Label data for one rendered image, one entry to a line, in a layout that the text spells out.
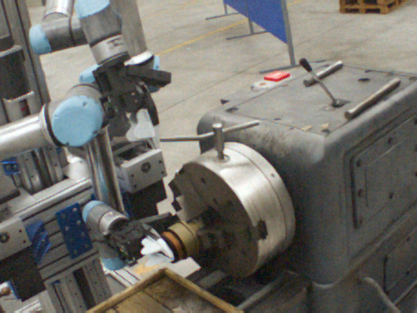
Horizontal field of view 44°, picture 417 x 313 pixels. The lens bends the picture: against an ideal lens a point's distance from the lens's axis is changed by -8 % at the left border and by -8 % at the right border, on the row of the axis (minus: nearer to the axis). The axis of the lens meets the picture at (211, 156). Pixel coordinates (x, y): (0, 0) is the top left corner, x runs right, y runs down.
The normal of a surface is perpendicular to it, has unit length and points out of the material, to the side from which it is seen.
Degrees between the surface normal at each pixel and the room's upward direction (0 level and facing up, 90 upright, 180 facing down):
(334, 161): 89
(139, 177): 90
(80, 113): 89
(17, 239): 90
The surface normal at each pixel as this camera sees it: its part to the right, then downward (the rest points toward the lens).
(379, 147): 0.64, 0.22
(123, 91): 0.55, -0.11
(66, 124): 0.19, 0.36
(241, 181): 0.25, -0.58
